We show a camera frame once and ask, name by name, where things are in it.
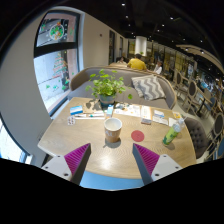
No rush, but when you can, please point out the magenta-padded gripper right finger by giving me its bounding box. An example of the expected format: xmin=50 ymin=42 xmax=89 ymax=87
xmin=131 ymin=142 xmax=184 ymax=186

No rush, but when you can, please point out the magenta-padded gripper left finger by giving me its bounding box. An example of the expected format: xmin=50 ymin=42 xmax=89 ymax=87
xmin=40 ymin=142 xmax=92 ymax=186

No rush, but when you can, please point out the clear bottle with green label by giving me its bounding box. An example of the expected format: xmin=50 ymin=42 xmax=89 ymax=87
xmin=162 ymin=117 xmax=185 ymax=147

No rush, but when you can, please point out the flat round red coaster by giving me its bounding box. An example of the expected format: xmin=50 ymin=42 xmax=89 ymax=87
xmin=130 ymin=129 xmax=146 ymax=143

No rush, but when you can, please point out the pill blister pack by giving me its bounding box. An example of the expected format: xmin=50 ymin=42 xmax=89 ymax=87
xmin=67 ymin=115 xmax=77 ymax=126

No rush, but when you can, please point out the brown paper cup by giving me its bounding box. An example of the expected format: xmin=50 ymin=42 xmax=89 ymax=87
xmin=103 ymin=117 xmax=123 ymax=144

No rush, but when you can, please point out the white paper leaflet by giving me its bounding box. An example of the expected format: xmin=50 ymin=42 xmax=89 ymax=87
xmin=140 ymin=105 xmax=154 ymax=121

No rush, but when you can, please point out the blue white flat box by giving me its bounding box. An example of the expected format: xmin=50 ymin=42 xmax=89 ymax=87
xmin=69 ymin=105 xmax=84 ymax=116

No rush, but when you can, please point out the grey tufted armchair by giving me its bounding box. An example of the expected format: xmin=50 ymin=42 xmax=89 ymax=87
xmin=184 ymin=116 xmax=210 ymax=160

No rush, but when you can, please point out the small light blue box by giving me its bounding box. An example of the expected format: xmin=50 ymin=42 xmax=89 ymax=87
xmin=105 ymin=104 xmax=115 ymax=118

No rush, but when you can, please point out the grey white zigzag cushion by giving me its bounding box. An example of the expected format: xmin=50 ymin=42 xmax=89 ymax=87
xmin=130 ymin=74 xmax=167 ymax=102

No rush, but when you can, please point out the grey curved sofa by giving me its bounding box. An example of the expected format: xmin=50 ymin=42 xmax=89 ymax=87
xmin=67 ymin=65 xmax=178 ymax=110

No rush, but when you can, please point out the green potted plant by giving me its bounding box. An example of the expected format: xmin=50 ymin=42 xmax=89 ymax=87
xmin=84 ymin=68 xmax=134 ymax=108

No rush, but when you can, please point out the window with coloured decals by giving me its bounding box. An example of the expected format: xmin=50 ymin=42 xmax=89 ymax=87
xmin=33 ymin=9 xmax=81 ymax=116

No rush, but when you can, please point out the group of ceiling lights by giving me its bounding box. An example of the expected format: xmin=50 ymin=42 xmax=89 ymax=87
xmin=119 ymin=2 xmax=205 ymax=54

